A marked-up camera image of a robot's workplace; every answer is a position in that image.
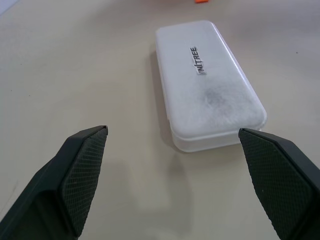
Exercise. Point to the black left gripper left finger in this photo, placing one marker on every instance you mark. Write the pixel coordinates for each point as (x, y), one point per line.
(62, 180)

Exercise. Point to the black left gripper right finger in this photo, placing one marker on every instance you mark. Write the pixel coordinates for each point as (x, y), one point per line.
(280, 180)

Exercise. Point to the white plastic case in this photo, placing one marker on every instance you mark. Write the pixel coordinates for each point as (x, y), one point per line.
(206, 85)

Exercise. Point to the small orange object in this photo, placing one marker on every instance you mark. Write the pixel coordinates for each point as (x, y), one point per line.
(202, 1)

